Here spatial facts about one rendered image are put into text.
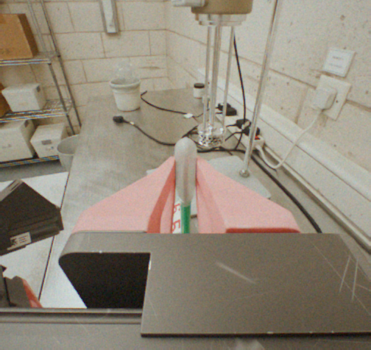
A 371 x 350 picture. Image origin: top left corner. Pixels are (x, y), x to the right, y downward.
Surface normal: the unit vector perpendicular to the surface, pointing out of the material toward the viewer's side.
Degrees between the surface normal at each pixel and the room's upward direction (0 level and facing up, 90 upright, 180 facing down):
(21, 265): 0
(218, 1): 90
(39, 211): 66
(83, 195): 0
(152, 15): 90
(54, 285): 0
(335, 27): 90
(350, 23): 90
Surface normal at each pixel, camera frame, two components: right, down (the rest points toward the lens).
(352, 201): -0.96, 0.16
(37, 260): 0.00, -0.81
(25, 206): 0.69, 0.03
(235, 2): 0.23, 0.58
